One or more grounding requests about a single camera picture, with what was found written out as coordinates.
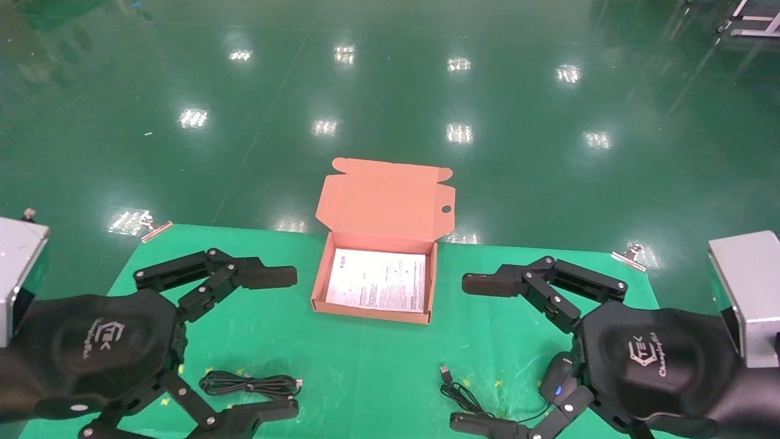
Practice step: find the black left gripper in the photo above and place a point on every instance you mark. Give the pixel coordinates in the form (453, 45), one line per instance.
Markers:
(97, 347)

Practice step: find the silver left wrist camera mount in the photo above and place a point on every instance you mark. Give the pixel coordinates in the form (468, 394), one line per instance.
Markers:
(18, 268)

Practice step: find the orange cardboard box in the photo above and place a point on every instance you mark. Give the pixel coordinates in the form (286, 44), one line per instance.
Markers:
(384, 201)

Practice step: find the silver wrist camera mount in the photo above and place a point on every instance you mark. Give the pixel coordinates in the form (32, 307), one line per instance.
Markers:
(18, 268)
(749, 292)

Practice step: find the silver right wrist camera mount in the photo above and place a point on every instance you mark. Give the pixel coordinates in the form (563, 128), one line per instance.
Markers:
(749, 292)

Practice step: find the white printed instruction sheet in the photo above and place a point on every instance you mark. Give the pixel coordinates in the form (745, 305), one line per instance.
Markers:
(378, 280)

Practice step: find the green table cloth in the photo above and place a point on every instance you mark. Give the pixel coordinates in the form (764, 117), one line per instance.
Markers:
(365, 378)

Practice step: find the metal table clamp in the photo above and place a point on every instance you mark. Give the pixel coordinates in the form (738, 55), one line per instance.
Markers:
(631, 257)
(155, 230)

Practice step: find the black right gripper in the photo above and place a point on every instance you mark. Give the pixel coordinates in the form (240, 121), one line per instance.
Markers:
(658, 360)

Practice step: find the white wheeled cart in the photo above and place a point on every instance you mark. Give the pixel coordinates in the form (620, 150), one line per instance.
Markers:
(752, 27)

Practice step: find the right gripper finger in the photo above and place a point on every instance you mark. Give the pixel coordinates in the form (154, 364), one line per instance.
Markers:
(487, 427)

